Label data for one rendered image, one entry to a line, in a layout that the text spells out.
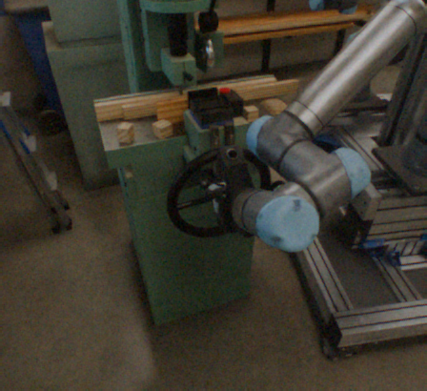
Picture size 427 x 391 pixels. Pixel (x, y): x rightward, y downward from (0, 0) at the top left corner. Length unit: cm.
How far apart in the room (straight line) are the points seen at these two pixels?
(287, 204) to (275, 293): 127
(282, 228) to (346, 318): 100
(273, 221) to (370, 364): 124
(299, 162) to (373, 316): 101
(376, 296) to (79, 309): 126
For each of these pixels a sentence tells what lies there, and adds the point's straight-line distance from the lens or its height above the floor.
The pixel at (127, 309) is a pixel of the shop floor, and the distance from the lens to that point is 168.
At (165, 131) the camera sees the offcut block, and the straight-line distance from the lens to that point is 97.
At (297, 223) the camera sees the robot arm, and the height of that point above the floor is 107.
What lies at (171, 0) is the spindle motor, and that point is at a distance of 95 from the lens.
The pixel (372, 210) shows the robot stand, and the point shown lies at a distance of 109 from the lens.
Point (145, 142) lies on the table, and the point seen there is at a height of 90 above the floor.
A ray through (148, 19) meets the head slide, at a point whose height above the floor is 115.
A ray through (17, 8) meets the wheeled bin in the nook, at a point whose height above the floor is 93.
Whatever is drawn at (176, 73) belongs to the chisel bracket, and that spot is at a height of 104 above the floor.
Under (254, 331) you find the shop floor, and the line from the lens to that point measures 159.
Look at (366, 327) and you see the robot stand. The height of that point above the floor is 23.
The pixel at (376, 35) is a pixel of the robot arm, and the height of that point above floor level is 123.
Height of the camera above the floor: 139
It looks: 38 degrees down
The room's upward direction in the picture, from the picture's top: straight up
